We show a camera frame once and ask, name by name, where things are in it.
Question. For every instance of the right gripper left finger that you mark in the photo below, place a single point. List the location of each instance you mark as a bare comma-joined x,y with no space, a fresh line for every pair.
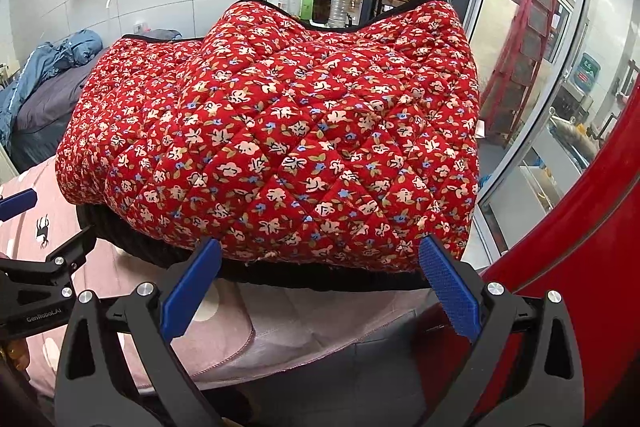
94,385

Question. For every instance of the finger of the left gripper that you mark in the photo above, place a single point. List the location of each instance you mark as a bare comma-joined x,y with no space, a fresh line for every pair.
17,204
39,296

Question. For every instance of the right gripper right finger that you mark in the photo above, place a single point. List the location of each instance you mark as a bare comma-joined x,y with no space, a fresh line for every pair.
488,357

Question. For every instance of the red floral quilted jacket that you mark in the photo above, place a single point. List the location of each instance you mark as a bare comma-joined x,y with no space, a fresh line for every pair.
284,141

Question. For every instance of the blue crumpled duvet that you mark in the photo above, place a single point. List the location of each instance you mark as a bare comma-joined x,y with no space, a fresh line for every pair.
46,61

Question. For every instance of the pink polka dot blanket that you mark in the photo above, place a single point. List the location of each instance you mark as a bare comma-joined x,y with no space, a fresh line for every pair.
240,333

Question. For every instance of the red step ladder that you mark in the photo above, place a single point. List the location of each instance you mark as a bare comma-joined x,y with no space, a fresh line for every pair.
513,78

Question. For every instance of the dark brown bottle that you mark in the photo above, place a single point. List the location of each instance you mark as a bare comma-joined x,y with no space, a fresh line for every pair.
321,11

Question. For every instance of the clear plastic bottle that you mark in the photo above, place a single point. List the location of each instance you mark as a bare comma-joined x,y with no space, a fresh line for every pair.
338,13

